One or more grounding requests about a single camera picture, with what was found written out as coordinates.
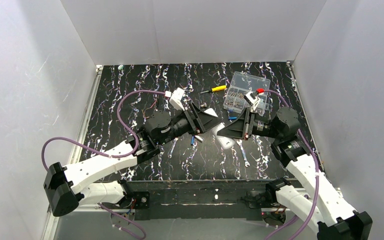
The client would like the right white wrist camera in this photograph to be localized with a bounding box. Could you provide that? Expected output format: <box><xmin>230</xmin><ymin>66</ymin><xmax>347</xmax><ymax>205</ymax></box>
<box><xmin>244</xmin><ymin>91</ymin><xmax>263</xmax><ymax>115</ymax></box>

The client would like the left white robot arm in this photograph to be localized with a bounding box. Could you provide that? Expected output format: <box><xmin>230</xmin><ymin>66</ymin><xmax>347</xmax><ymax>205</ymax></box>
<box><xmin>43</xmin><ymin>102</ymin><xmax>222</xmax><ymax>217</ymax></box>

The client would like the yellow handled screwdriver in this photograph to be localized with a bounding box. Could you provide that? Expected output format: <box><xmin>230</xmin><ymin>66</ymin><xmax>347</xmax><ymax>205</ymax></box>
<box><xmin>201</xmin><ymin>85</ymin><xmax>227</xmax><ymax>94</ymax></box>

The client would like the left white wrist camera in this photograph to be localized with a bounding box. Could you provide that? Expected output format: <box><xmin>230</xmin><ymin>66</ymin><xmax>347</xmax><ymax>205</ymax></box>
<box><xmin>166</xmin><ymin>87</ymin><xmax>185</xmax><ymax>111</ymax></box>

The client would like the silver wrench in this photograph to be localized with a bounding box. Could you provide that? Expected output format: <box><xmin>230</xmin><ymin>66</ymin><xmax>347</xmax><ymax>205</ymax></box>
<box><xmin>236</xmin><ymin>140</ymin><xmax>250</xmax><ymax>168</ymax></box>

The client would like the silver battery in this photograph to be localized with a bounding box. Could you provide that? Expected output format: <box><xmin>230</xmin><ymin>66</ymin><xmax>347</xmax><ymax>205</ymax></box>
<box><xmin>194</xmin><ymin>135</ymin><xmax>204</xmax><ymax>143</ymax></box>

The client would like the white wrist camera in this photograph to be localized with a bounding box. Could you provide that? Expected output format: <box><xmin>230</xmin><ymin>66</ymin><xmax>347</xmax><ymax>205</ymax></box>
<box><xmin>244</xmin><ymin>91</ymin><xmax>263</xmax><ymax>115</ymax></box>
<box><xmin>166</xmin><ymin>87</ymin><xmax>185</xmax><ymax>111</ymax></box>

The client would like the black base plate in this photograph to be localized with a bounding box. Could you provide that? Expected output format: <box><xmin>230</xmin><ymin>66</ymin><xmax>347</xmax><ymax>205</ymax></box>
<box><xmin>100</xmin><ymin>179</ymin><xmax>304</xmax><ymax>222</ymax></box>

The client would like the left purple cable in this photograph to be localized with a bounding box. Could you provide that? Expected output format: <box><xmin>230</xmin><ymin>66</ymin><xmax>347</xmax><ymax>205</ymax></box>
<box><xmin>41</xmin><ymin>89</ymin><xmax>173</xmax><ymax>240</ymax></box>

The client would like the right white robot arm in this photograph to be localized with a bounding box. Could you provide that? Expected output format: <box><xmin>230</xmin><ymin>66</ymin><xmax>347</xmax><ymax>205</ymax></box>
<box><xmin>216</xmin><ymin>106</ymin><xmax>373</xmax><ymax>240</ymax></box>

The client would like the white remote control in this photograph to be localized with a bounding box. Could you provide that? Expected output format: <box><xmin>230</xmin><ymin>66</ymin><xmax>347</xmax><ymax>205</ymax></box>
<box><xmin>204</xmin><ymin>108</ymin><xmax>236</xmax><ymax>150</ymax></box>

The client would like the clear plastic screw box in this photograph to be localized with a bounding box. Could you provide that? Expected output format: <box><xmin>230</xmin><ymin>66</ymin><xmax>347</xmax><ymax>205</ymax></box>
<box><xmin>223</xmin><ymin>71</ymin><xmax>271</xmax><ymax>114</ymax></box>

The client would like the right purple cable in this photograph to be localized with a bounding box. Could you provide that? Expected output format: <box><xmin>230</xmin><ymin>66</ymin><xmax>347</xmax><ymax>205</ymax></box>
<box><xmin>264</xmin><ymin>88</ymin><xmax>320</xmax><ymax>240</ymax></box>

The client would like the purple cable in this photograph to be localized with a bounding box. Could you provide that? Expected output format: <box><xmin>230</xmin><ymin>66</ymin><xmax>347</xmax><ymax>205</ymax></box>
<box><xmin>41</xmin><ymin>89</ymin><xmax>173</xmax><ymax>240</ymax></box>
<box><xmin>264</xmin><ymin>88</ymin><xmax>320</xmax><ymax>240</ymax></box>

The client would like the aluminium frame rail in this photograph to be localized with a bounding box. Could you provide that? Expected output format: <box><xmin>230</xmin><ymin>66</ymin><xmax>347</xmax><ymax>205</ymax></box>
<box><xmin>41</xmin><ymin>65</ymin><xmax>104</xmax><ymax>240</ymax></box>

